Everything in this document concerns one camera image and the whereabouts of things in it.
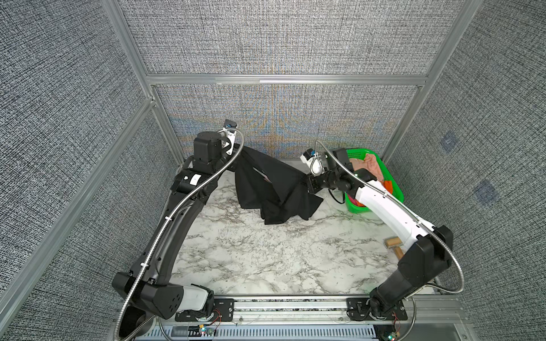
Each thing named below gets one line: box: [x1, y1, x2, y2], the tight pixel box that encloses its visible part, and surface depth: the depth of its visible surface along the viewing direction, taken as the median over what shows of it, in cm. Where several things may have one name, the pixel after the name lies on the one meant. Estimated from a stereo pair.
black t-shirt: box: [233, 144, 324, 224], surface depth 81 cm
